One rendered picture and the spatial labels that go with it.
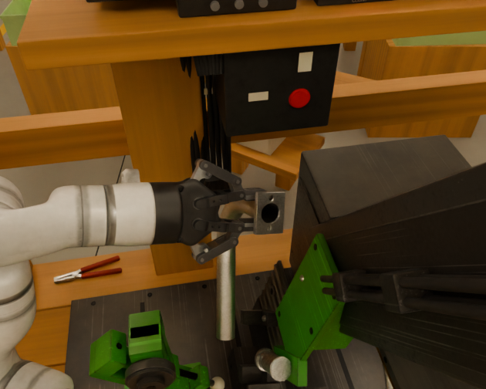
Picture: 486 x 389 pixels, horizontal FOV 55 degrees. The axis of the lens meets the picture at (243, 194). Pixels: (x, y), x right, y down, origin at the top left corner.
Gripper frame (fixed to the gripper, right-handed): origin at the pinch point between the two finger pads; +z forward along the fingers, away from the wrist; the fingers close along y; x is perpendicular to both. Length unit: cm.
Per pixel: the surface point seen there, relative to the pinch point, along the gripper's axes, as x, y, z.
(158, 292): 45, -29, -2
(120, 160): 231, -21, 19
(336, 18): 0.7, 25.3, 10.7
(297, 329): 4.7, -21.0, 10.9
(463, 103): 23, 17, 61
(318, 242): 2.0, -5.9, 11.6
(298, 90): 8.3, 16.1, 10.0
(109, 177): 220, -30, 11
